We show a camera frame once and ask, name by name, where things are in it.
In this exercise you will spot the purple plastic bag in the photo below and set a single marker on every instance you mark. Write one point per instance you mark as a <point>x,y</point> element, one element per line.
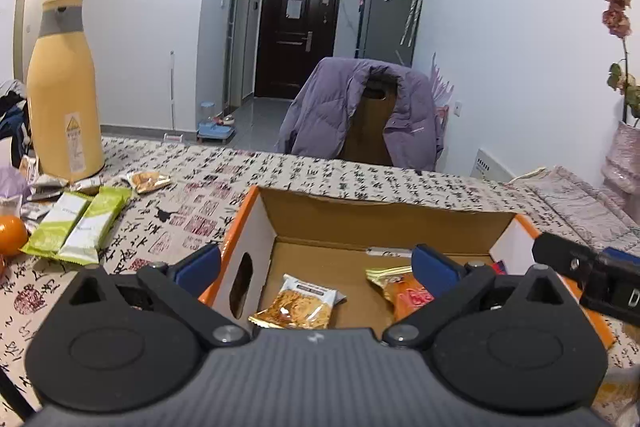
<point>12,184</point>

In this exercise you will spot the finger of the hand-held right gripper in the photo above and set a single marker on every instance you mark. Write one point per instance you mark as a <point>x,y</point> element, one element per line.
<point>560,257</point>
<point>625,258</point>

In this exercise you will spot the yellow cookie snack packet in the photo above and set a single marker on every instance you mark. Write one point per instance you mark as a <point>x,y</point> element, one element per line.
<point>147,182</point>

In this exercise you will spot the pink paper fans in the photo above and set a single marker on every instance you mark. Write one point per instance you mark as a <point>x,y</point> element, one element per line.
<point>440,82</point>

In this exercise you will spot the silver snack packet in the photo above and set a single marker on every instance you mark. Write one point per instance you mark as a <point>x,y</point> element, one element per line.
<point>47,183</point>

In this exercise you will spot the white wall outlet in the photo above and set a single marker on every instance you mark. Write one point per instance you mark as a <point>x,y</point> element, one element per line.
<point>458,108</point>

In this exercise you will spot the grey interior door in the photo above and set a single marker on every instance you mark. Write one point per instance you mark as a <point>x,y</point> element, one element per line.
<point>240,32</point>

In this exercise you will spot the pumpkin print cardboard box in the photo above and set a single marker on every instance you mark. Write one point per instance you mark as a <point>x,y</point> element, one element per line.
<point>380,217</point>

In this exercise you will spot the folded white umbrella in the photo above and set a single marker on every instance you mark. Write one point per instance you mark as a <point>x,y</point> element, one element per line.
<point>412,12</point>

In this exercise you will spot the white heater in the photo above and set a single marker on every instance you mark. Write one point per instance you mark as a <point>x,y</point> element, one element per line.
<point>492,164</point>

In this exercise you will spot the wooden interior door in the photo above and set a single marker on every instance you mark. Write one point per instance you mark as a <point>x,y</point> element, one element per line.
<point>20,32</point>

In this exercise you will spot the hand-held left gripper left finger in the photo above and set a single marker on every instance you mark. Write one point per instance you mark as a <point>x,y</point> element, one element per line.
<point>200,267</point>

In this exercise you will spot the pink stone vase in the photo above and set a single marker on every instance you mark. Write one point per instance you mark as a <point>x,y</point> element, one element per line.
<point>622,167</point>

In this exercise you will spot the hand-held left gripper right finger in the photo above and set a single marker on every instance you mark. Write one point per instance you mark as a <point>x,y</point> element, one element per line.
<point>435,269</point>

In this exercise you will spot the purple padded jacket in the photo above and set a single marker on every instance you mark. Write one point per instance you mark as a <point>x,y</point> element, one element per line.
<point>320,117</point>

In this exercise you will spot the orange snack packet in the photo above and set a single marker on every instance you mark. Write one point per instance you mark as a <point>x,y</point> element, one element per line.
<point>405,294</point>

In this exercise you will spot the green snack packet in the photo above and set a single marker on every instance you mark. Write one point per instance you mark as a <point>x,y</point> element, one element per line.
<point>95,227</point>
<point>52,222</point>

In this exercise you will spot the wooden chair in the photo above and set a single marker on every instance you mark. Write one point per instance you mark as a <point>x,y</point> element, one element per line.
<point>370,127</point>

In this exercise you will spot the orange fruit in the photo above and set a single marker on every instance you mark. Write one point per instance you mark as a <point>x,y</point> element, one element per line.
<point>11,234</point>

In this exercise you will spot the blue pet feeder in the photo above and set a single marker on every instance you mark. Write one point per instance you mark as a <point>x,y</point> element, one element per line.
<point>216,127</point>

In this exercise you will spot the grey refrigerator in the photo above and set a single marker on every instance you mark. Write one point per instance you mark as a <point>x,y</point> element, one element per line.
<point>385,27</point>

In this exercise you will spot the dried pink roses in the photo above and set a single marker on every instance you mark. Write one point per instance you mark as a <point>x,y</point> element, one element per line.
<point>619,19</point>

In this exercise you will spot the white paper notice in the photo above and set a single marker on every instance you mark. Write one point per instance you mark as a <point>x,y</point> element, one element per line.
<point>293,8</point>

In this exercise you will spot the pile of dark clothes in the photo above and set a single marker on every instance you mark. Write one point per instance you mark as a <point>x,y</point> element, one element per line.
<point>12,112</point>

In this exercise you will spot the yellow thermos bottle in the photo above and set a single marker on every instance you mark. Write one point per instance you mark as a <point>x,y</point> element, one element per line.
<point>65,97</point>

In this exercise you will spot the dark entrance door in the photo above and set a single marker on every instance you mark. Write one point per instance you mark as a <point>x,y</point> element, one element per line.
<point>295,52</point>

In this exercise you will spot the folded patterned blanket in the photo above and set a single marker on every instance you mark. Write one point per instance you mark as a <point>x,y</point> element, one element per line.
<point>575,202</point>

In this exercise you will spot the white snack packet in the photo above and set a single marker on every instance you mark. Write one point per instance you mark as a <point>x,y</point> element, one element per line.
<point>29,168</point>
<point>85,188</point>
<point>37,211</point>

